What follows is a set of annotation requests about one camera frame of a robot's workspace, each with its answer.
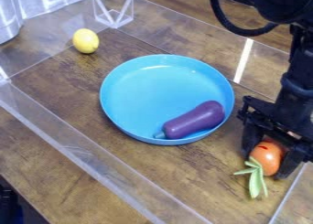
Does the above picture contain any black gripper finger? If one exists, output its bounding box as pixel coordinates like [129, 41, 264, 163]
[242, 124, 264, 156]
[274, 144, 313, 179]

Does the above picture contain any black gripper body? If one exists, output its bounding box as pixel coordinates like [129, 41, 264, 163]
[237, 73, 313, 162]

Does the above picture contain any orange toy carrot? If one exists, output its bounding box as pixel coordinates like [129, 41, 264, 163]
[234, 138, 286, 198]

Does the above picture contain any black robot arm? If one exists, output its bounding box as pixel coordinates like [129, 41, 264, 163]
[238, 0, 313, 179]

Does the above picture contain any blue round tray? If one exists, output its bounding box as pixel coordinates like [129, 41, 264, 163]
[99, 54, 236, 145]

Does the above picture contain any purple toy eggplant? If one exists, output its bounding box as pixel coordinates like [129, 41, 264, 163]
[154, 101, 225, 140]

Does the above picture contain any yellow toy lemon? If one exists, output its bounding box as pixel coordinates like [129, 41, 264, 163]
[72, 28, 99, 54]

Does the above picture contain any grey white curtain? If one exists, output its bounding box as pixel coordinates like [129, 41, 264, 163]
[0, 0, 83, 45]

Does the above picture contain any clear acrylic enclosure wall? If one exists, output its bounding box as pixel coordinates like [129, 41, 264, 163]
[0, 0, 313, 224]

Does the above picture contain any black cable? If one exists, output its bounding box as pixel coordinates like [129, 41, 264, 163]
[206, 0, 282, 37]

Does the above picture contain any clear acrylic corner bracket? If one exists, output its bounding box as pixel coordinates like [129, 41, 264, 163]
[92, 0, 134, 29]

